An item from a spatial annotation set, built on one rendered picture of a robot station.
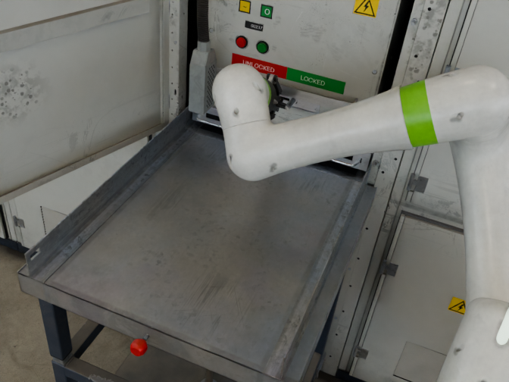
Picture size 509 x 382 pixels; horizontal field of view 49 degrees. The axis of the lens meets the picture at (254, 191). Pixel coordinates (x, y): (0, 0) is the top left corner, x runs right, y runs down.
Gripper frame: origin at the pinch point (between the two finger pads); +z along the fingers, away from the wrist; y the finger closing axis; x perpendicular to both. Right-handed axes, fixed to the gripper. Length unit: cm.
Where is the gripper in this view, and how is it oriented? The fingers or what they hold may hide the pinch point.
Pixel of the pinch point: (277, 104)
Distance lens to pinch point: 148.5
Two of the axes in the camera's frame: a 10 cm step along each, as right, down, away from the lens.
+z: 2.7, -0.7, 9.6
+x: 9.3, 2.9, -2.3
